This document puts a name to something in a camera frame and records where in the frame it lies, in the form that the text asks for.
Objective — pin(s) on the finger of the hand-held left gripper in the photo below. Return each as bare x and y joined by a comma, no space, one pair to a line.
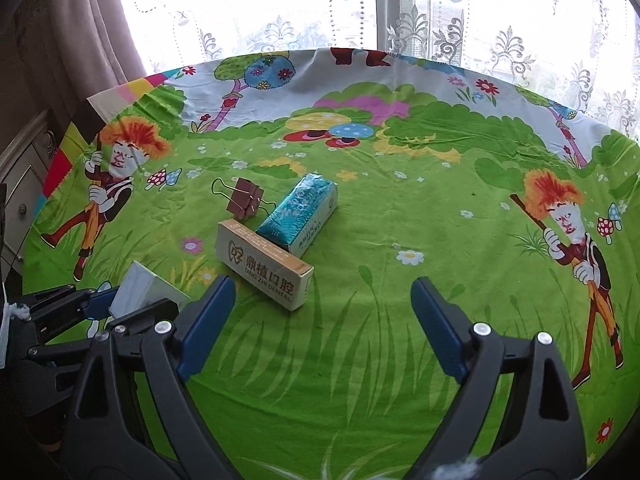
95,304
145,312

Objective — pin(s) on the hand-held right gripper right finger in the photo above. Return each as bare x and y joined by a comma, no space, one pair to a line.
440,325

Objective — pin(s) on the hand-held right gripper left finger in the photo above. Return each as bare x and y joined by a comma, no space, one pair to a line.
207,325

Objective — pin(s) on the small white box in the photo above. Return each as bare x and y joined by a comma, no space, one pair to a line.
145,287

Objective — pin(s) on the tan cardboard box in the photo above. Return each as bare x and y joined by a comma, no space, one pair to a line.
265,262

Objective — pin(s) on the green cartoon printed tablecloth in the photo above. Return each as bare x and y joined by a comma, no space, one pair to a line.
400,260

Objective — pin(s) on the brown binder clip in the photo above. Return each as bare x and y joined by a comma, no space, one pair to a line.
245,197

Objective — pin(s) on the cream carved dresser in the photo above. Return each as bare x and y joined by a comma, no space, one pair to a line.
25,185

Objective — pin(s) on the teal patterned box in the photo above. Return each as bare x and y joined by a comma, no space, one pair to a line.
300,215

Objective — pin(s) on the brown patterned curtain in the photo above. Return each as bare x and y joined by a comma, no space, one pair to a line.
100,20

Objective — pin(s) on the white lace curtain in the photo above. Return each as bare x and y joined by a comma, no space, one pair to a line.
400,5

